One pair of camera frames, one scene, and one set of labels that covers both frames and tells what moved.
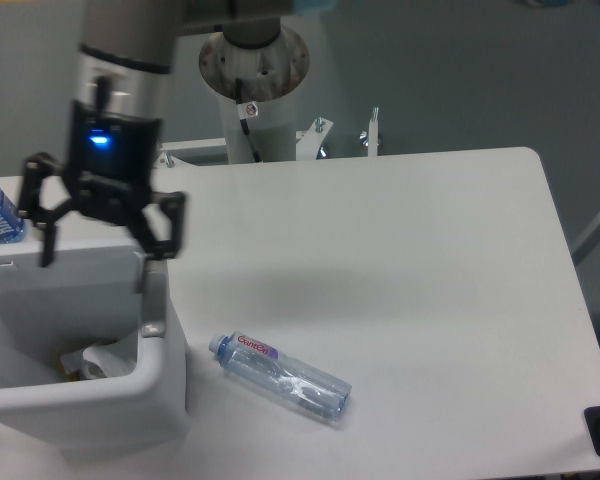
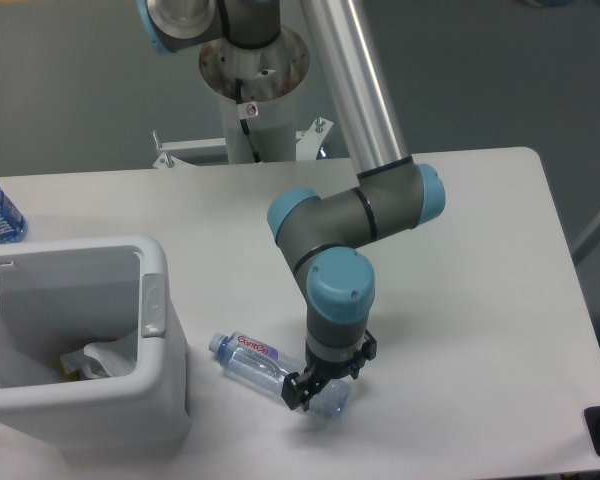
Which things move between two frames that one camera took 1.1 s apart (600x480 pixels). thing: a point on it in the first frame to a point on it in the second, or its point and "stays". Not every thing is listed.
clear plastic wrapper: [119, 360] stays
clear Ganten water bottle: [263, 363] stays
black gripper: [110, 167] to [297, 391]
